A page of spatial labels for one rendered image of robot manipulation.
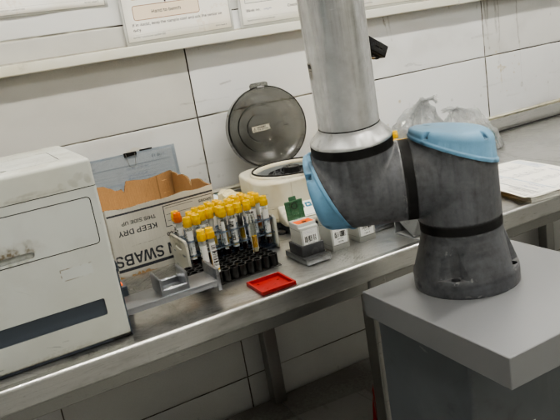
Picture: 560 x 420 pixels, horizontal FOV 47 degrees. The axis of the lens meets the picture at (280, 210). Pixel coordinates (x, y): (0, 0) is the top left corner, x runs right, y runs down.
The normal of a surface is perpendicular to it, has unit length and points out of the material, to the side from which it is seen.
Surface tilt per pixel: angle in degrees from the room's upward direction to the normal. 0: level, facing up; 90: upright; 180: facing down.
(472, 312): 1
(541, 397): 90
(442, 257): 73
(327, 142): 51
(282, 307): 90
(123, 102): 90
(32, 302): 90
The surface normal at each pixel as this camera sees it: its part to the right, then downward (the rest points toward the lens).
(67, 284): 0.46, 0.15
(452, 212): -0.37, 0.30
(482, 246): 0.17, -0.09
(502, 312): -0.18, -0.95
